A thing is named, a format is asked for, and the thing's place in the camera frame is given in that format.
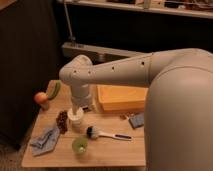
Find white paper cup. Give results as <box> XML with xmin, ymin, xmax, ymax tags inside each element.
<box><xmin>67</xmin><ymin>108</ymin><xmax>84</xmax><ymax>127</ymax></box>

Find blue grey sponge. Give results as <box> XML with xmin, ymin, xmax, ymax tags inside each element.
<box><xmin>129</xmin><ymin>113</ymin><xmax>144</xmax><ymax>129</ymax></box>

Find yellow plastic bin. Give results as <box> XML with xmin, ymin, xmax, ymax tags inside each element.
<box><xmin>97</xmin><ymin>85</ymin><xmax>148</xmax><ymax>112</ymax></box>

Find red orange apple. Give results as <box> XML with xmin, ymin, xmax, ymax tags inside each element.
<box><xmin>34</xmin><ymin>92</ymin><xmax>48</xmax><ymax>104</ymax></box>

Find blue grey cloth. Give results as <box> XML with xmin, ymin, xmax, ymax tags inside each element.
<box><xmin>30</xmin><ymin>125</ymin><xmax>60</xmax><ymax>156</ymax></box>

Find upper shelf board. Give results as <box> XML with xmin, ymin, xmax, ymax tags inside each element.
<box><xmin>57</xmin><ymin>0</ymin><xmax>213</xmax><ymax>19</ymax></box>

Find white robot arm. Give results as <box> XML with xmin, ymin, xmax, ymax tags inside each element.
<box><xmin>59</xmin><ymin>48</ymin><xmax>213</xmax><ymax>171</ymax></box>

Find green plastic cup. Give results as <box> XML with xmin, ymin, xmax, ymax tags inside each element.
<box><xmin>72</xmin><ymin>137</ymin><xmax>88</xmax><ymax>155</ymax></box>

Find white black dish brush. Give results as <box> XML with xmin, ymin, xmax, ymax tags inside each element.
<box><xmin>86</xmin><ymin>126</ymin><xmax>132</xmax><ymax>141</ymax></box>

